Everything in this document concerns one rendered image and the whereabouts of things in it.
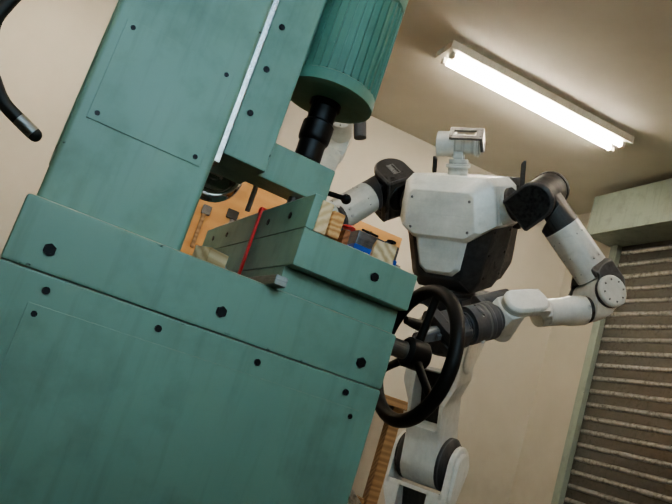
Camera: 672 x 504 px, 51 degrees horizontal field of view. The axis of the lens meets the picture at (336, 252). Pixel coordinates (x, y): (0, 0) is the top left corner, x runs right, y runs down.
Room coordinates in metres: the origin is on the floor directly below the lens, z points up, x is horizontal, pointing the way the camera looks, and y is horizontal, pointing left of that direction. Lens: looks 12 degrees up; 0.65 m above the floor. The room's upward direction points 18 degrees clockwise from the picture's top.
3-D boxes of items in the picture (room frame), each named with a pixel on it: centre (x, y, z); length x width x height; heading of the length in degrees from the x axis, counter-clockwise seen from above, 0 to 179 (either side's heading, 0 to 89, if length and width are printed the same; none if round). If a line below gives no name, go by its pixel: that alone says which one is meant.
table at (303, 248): (1.35, 0.03, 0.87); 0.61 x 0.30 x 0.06; 23
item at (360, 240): (1.39, -0.04, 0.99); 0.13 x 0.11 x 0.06; 23
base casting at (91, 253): (1.20, 0.22, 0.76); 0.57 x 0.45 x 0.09; 113
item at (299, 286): (1.27, 0.05, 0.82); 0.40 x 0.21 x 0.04; 23
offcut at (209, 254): (1.13, 0.19, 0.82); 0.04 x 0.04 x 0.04; 51
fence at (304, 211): (1.30, 0.17, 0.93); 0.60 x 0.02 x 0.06; 23
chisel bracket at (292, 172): (1.24, 0.12, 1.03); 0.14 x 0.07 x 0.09; 113
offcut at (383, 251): (1.14, -0.08, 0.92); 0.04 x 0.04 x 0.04; 2
